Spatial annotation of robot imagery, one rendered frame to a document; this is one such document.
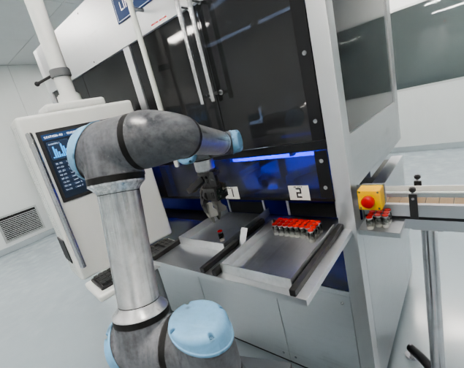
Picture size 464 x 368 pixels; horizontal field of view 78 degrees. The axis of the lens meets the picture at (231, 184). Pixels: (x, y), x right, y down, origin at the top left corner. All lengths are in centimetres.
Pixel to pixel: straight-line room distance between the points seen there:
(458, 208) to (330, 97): 53
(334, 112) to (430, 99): 463
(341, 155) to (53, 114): 117
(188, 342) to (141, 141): 37
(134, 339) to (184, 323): 10
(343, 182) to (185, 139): 64
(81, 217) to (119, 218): 86
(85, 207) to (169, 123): 96
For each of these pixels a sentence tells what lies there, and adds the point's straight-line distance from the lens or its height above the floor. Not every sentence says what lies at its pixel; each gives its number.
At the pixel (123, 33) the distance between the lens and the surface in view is 166.
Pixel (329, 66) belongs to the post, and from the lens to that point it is 100.
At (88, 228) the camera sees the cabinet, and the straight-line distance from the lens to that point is 148.
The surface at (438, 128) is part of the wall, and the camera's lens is 565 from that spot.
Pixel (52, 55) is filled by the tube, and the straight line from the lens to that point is 157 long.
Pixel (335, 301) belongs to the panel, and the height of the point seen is 54.
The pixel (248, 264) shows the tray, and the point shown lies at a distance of 99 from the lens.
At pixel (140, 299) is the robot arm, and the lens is 64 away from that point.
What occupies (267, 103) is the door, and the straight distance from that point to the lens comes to 111.
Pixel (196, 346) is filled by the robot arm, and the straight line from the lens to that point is 58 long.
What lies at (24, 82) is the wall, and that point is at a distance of 634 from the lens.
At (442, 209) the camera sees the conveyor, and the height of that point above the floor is 92.
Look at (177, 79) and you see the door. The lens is 140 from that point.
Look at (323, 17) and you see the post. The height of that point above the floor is 158.
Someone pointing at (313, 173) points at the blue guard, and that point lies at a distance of 108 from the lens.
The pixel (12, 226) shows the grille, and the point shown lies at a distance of 603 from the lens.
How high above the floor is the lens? 138
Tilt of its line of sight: 14 degrees down
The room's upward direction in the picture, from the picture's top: 14 degrees counter-clockwise
